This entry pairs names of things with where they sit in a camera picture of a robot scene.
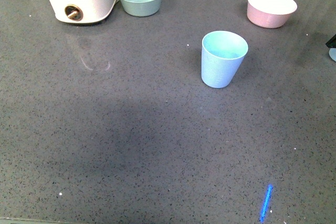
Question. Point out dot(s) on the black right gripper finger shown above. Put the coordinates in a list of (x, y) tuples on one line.
[(332, 42)]

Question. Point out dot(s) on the light blue cup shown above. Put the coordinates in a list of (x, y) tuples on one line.
[(332, 53), (222, 54)]

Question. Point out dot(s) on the pink bowl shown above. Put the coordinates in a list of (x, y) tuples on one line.
[(270, 13)]

